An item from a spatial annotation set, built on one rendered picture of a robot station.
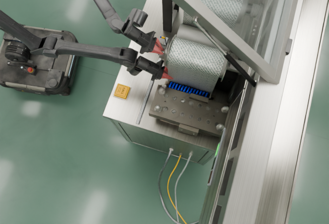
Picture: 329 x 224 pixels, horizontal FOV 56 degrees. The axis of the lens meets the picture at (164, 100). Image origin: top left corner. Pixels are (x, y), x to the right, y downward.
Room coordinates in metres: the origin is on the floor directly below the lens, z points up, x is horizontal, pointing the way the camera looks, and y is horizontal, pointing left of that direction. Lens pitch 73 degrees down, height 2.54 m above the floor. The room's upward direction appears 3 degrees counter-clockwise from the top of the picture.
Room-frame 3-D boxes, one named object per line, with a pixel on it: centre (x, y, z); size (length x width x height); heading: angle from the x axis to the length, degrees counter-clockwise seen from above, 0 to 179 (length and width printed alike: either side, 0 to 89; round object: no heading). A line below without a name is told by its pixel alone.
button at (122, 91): (0.55, 0.23, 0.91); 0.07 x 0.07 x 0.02; 70
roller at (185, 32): (0.69, -0.20, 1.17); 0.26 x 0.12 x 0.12; 70
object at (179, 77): (0.52, -0.13, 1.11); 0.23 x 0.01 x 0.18; 70
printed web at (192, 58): (0.70, -0.20, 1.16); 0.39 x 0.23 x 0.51; 160
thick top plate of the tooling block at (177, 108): (0.39, -0.13, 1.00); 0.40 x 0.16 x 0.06; 70
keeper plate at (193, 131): (0.30, -0.11, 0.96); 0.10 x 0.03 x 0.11; 70
